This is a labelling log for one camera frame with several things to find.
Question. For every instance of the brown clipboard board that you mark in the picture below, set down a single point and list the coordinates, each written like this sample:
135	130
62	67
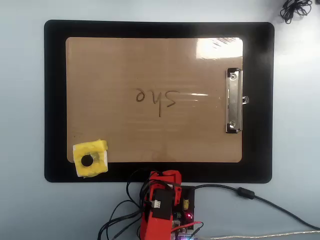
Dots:
125	75

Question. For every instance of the black rectangular desk mat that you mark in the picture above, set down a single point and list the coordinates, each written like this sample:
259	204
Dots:
55	100

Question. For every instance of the yellow sponge with black knob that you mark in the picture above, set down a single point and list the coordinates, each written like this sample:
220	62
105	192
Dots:
96	150

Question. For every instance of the black robot base with electronics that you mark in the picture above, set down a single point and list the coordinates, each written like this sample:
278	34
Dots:
189	200

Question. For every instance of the metal clipboard clip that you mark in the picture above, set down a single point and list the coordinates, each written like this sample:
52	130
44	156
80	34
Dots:
234	100

